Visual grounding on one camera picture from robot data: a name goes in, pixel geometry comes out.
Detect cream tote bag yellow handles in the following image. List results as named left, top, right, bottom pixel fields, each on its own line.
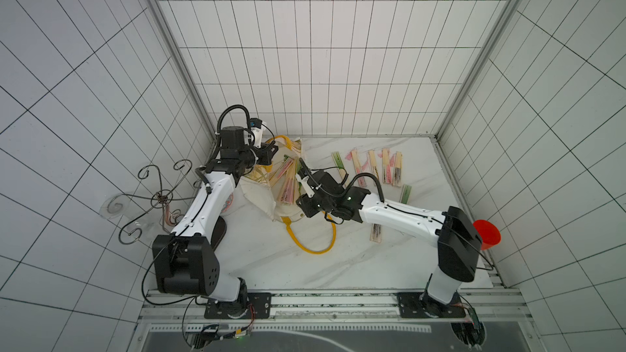
left=239, top=135, right=337, bottom=255

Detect plain bamboo folding fan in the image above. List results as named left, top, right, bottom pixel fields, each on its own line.
left=368, top=150, right=380, bottom=179

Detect grey pink folding fan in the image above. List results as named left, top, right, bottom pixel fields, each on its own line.
left=393, top=152, right=403, bottom=187

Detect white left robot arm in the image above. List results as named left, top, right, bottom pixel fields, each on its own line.
left=152, top=118, right=278, bottom=310

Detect grey pink fan in bag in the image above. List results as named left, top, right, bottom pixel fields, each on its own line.
left=370, top=223, right=382, bottom=244

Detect red plastic goblet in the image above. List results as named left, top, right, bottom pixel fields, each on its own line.
left=473, top=219, right=501, bottom=251

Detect black wire ornament stand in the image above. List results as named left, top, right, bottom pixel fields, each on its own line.
left=99, top=159, right=207, bottom=246

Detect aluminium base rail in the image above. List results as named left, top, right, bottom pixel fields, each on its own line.
left=140, top=288, right=531, bottom=332

